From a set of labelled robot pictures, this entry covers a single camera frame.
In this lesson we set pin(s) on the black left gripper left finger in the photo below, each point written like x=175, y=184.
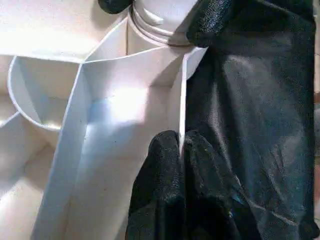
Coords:
x=160, y=187

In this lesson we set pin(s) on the black mat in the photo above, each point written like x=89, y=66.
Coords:
x=275, y=125

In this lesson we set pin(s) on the white plastic table leg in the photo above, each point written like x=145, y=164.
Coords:
x=155, y=15

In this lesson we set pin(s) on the white plastic table top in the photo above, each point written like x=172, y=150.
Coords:
x=75, y=100

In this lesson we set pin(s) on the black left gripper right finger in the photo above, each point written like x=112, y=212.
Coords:
x=215, y=195

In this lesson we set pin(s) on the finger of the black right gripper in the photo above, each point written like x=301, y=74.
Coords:
x=113, y=5
x=212, y=25

